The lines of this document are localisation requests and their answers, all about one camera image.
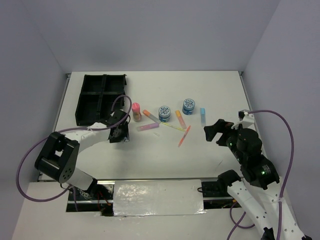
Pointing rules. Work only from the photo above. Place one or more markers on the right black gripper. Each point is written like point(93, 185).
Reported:
point(221, 125)

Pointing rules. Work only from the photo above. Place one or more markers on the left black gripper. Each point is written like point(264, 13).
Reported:
point(125, 137)

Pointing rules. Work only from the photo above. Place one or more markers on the orange thin pen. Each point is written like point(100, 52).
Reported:
point(184, 136)

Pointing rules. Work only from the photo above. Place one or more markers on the yellow thin pen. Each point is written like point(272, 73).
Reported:
point(172, 126)

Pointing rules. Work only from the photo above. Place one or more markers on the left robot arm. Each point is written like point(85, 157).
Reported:
point(58, 156)

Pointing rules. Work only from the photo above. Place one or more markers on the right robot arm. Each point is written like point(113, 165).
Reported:
point(258, 191)

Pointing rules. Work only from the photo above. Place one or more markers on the blue highlighter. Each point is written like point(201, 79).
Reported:
point(203, 116)

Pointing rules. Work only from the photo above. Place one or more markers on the purple highlighter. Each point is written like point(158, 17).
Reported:
point(147, 127)

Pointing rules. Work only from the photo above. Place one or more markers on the pink-capped small bottle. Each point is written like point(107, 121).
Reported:
point(136, 112)

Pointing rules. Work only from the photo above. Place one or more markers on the orange-capped highlighter left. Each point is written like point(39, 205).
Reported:
point(151, 116)

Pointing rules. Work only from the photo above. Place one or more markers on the blue jar right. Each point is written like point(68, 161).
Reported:
point(188, 106)

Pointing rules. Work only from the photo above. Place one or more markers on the blue jar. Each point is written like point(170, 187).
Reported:
point(164, 113)
point(188, 106)

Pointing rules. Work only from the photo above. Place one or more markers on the orange-capped pink highlighter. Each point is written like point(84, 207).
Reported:
point(180, 119)

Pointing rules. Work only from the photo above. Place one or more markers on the blue jar left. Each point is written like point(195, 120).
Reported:
point(164, 113)

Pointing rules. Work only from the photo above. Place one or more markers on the black four-compartment organizer tray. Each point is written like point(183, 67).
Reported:
point(99, 96)

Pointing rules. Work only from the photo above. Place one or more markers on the silver foil plate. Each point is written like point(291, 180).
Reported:
point(157, 198)

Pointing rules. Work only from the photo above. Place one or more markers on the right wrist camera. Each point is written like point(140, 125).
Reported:
point(246, 120)

